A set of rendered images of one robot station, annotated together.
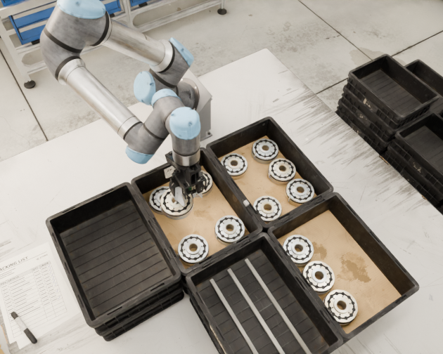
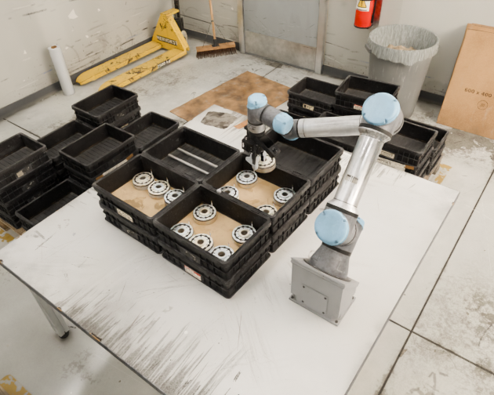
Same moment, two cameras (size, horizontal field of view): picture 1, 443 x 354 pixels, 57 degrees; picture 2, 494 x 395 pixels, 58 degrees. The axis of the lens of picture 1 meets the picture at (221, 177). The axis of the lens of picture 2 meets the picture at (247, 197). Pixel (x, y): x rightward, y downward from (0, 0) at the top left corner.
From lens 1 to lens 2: 215 cm
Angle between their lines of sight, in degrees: 80
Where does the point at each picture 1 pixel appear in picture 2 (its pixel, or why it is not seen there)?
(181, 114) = (259, 96)
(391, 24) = not seen: outside the picture
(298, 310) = not seen: hidden behind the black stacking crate
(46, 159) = (415, 226)
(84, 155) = (388, 240)
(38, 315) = not seen: hidden behind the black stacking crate
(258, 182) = (219, 234)
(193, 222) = (256, 195)
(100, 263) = (300, 161)
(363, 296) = (128, 193)
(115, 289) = (282, 155)
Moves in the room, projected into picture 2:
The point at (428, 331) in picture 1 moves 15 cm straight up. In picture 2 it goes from (80, 215) to (71, 193)
